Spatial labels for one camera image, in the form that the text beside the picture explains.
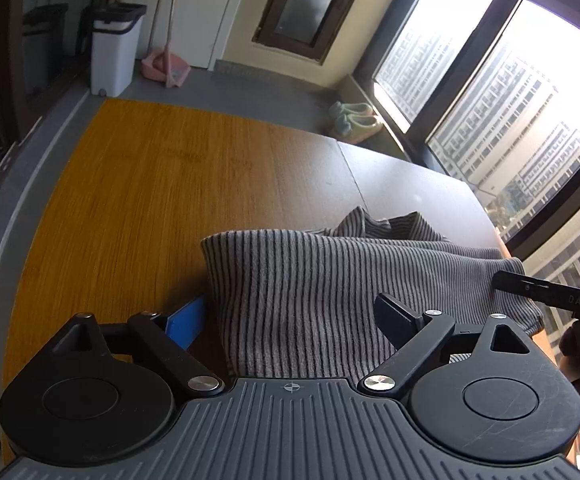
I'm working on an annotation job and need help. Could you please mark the grey striped sweater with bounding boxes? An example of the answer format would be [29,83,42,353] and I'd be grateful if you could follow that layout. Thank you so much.
[201,208,544,382]

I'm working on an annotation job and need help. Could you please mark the green slipper front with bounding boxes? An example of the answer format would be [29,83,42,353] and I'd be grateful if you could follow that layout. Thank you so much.
[334,114,382,144]

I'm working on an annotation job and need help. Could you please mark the green slipper near window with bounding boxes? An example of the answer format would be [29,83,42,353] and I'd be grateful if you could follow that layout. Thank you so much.
[329,101,373,119]

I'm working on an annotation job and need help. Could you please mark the white trash bin black lid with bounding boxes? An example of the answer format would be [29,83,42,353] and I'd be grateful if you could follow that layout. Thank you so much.
[90,2,147,98]

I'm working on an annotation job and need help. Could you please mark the dark framed frosted window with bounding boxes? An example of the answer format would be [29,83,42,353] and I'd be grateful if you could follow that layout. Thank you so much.
[253,0,355,63]

